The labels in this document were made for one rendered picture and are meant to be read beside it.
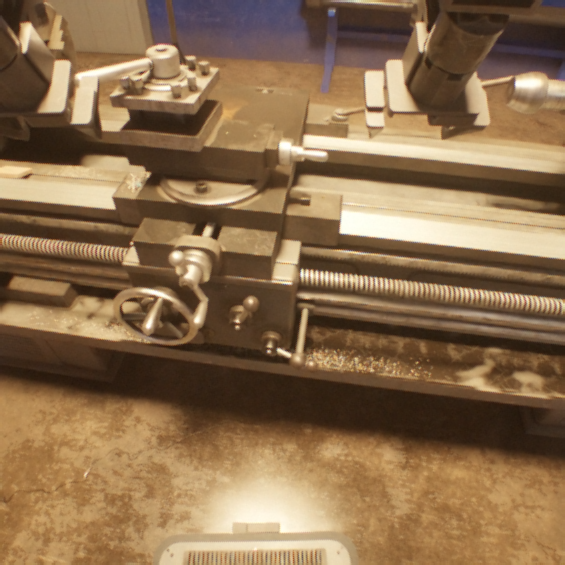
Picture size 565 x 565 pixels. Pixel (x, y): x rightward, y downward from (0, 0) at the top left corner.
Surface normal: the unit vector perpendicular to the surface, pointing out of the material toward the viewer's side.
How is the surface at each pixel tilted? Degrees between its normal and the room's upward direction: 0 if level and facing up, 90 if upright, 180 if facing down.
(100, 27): 90
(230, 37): 90
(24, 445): 0
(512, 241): 36
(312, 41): 90
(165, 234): 0
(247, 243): 0
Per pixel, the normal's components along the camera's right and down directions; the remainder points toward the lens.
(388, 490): 0.01, -0.66
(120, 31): -0.14, 0.74
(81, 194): -0.07, -0.11
